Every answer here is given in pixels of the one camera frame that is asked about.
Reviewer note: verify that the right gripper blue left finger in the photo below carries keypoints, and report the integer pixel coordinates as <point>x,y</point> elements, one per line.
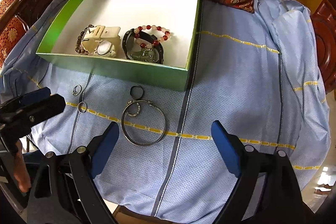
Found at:
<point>101,147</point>

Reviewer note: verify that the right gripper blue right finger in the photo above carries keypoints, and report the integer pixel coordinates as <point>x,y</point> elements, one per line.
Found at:
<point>230,148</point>

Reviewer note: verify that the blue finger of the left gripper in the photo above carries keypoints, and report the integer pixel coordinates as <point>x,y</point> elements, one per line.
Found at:
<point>34,97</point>
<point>37,112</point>

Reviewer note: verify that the jade green pendant charm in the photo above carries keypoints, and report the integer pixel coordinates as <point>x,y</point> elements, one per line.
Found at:
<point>145,55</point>

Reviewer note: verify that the person left hand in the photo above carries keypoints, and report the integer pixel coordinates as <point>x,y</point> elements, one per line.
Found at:
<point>20,170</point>

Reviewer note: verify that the red cushion on left chair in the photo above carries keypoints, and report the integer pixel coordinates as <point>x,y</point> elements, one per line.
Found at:
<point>12,33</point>

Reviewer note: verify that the light blue striped cloth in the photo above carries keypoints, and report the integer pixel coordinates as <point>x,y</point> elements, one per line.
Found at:
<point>255,73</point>

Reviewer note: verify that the green cardboard box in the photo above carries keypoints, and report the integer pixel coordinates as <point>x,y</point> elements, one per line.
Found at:
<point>179,17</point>

